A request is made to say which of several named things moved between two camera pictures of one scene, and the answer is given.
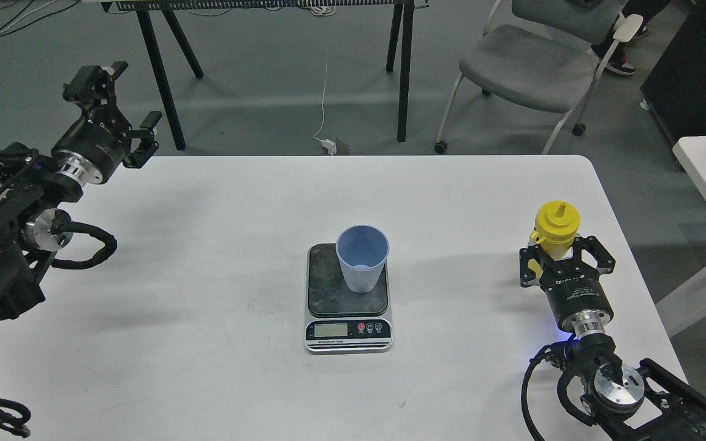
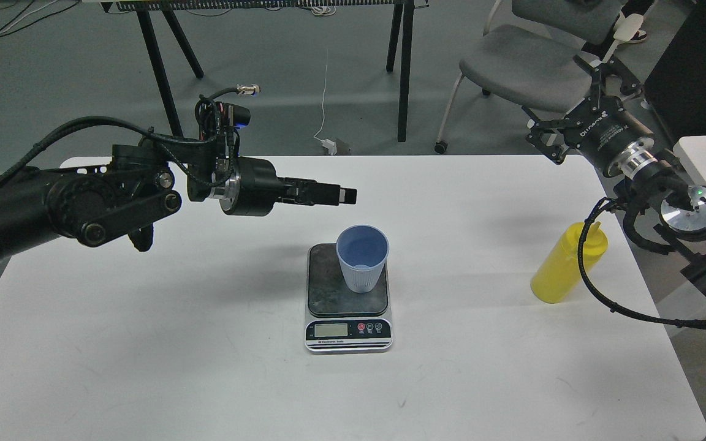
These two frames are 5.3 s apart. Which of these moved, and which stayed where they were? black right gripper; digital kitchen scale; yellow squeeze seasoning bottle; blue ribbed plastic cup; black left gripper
Moved: black right gripper; yellow squeeze seasoning bottle; black left gripper
Stayed: blue ribbed plastic cup; digital kitchen scale
